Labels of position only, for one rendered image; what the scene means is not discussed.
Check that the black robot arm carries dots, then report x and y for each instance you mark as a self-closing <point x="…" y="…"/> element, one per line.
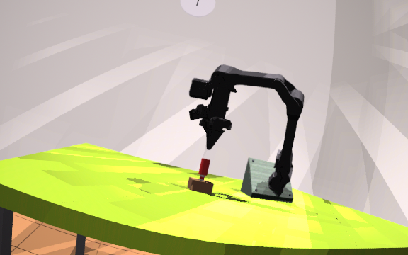
<point x="222" y="83"/>

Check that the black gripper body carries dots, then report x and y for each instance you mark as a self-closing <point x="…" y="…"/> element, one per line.
<point x="218" y="120"/>

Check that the tan square block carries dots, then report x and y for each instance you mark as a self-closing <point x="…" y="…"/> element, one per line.
<point x="205" y="186"/>

